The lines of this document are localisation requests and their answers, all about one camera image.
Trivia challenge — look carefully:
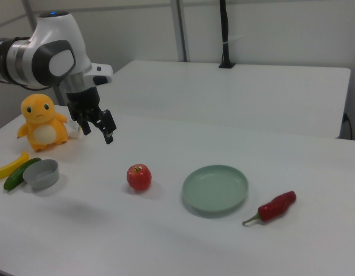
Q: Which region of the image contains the pale green round plate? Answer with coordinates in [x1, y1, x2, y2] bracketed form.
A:
[181, 164, 249, 214]

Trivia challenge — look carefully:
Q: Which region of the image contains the red chili pepper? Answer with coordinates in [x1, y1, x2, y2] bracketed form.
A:
[242, 190, 297, 227]

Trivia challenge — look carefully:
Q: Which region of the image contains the grey partition post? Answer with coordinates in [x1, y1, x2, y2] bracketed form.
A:
[169, 0, 190, 63]

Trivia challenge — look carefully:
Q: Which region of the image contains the red apple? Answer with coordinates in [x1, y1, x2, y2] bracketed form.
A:
[126, 163, 152, 191]

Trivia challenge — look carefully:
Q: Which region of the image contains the yellow banana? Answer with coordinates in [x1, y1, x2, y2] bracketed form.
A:
[0, 151, 30, 183]

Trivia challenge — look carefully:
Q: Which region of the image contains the yellow plush dinosaur toy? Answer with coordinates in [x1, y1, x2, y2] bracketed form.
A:
[16, 94, 70, 153]

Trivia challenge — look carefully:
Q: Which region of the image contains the green cucumber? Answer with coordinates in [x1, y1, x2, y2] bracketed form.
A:
[3, 158, 43, 191]

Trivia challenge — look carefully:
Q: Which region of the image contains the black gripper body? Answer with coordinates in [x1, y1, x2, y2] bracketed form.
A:
[66, 87, 102, 123]

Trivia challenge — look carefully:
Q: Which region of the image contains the black wall cable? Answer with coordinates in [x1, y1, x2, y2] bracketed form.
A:
[342, 112, 354, 141]

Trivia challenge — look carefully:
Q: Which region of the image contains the white paper tag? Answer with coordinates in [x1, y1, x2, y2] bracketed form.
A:
[67, 118, 83, 139]

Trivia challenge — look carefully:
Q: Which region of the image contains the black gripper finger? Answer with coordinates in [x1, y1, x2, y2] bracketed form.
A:
[91, 109, 118, 145]
[75, 110, 93, 136]

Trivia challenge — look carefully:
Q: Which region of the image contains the grey round bowl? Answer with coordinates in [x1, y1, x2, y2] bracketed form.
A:
[22, 159, 60, 190]

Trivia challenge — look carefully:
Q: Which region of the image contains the black camera stand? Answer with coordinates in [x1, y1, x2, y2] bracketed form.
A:
[217, 0, 236, 69]

